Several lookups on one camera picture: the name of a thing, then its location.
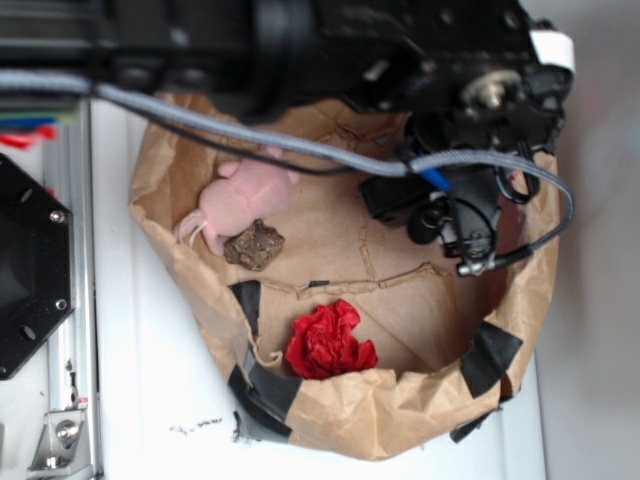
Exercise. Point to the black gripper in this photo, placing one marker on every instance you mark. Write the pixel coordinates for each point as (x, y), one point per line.
(467, 212)

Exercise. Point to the black box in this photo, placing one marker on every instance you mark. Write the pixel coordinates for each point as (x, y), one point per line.
(392, 201)

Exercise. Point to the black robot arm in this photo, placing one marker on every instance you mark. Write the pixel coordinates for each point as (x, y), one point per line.
(482, 82)

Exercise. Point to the brown paper bag bin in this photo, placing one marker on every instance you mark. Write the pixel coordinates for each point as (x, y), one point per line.
(450, 349)

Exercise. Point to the red crumpled paper ball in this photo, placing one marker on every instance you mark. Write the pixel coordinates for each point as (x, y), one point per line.
(323, 344)

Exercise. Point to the brown rock chunk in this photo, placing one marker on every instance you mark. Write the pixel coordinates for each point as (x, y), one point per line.
(255, 248)

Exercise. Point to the pink plush mouse toy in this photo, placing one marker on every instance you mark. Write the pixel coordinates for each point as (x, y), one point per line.
(246, 190)

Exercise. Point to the aluminium extrusion rail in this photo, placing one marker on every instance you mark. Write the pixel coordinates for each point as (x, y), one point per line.
(72, 347)

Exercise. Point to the black octagonal mount plate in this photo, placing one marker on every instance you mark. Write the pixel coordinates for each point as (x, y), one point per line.
(36, 266)

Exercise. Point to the metal corner bracket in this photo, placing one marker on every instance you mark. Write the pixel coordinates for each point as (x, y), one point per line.
(63, 447)

